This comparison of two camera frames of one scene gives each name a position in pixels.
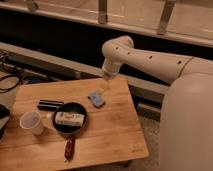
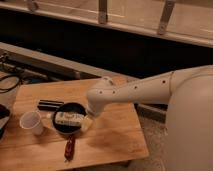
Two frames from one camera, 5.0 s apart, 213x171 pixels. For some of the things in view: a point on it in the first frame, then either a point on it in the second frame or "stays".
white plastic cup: (31, 120) stays
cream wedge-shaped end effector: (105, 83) -> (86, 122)
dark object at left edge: (4, 118) stays
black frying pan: (72, 108) stays
